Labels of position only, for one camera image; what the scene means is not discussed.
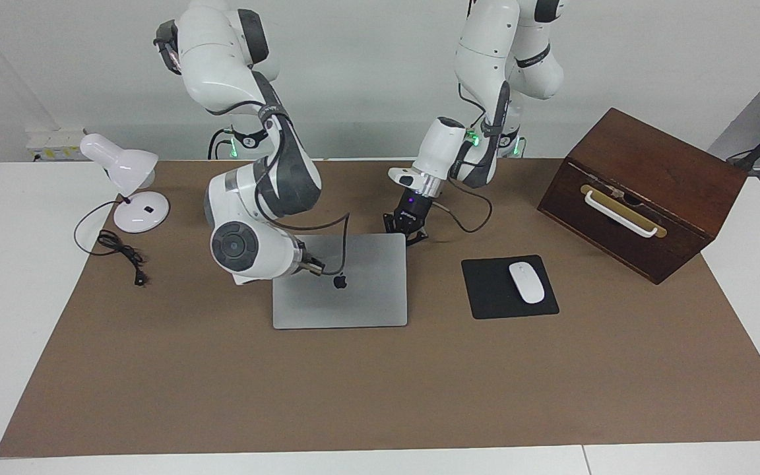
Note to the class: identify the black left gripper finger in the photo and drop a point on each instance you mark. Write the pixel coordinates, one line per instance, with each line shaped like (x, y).
(417, 236)
(388, 223)

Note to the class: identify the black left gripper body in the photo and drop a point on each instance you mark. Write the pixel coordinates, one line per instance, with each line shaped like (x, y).
(410, 214)

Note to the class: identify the silver laptop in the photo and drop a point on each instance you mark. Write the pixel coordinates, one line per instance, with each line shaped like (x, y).
(353, 303)

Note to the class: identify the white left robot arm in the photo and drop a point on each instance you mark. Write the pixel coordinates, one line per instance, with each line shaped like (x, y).
(485, 59)

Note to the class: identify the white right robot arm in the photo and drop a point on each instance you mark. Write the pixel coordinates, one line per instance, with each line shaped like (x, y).
(221, 66)

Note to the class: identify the black mouse pad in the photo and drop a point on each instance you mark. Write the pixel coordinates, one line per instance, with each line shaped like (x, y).
(485, 290)

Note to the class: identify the white computer mouse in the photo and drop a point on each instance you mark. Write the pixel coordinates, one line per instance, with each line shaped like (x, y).
(526, 282)

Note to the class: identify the brown table mat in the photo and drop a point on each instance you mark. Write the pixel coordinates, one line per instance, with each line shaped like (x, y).
(380, 396)

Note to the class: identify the brass plate on box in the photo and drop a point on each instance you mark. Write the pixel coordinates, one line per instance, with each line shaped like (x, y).
(661, 231)

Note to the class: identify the dark brown wooden box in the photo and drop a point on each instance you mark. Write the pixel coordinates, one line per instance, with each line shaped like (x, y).
(670, 165)

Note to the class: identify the white desk lamp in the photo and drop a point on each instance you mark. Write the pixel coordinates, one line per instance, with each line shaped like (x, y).
(126, 165)

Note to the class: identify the white wall socket box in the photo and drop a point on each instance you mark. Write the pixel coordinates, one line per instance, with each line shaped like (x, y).
(57, 145)

